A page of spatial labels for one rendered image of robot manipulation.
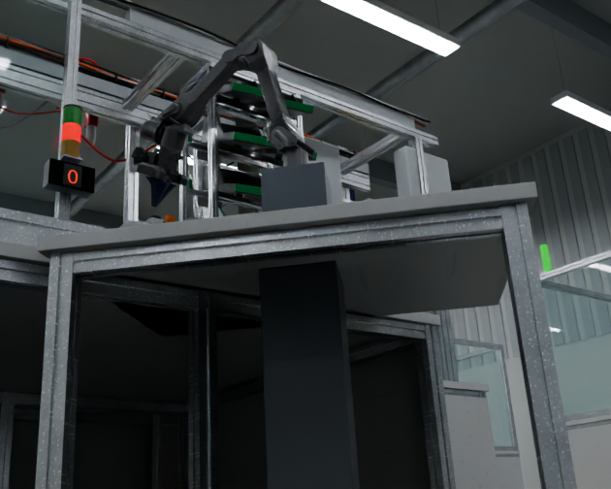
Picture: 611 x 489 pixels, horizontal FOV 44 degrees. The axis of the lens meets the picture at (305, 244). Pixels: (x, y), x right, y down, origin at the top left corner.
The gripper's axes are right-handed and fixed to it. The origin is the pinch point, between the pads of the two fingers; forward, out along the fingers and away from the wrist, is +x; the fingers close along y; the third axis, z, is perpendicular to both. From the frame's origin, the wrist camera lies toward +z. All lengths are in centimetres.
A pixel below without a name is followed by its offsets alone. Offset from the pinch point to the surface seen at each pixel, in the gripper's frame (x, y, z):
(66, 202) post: 9.0, 4.6, 21.6
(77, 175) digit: 1.5, 4.7, 20.8
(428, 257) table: -5, 23, -72
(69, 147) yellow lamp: -4.6, 4.0, 25.6
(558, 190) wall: -150, -986, -152
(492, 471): 74, -148, -112
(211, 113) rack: -26.5, -28.1, 4.0
